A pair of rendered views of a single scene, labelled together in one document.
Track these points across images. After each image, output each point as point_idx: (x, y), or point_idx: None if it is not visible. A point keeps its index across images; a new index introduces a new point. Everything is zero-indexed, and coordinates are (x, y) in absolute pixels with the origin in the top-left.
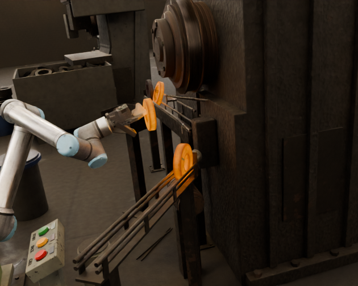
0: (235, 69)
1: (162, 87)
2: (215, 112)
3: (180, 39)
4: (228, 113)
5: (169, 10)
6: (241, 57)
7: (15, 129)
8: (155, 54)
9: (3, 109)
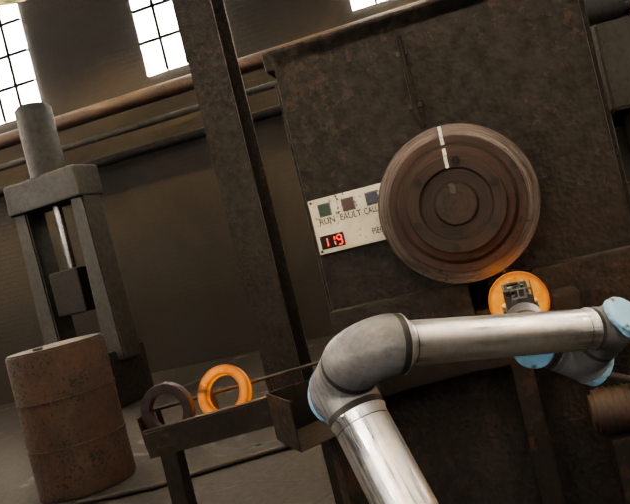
0: (591, 197)
1: (242, 370)
2: (564, 277)
3: (513, 171)
4: (621, 251)
5: (449, 143)
6: (608, 173)
7: (368, 411)
8: (444, 217)
9: (404, 330)
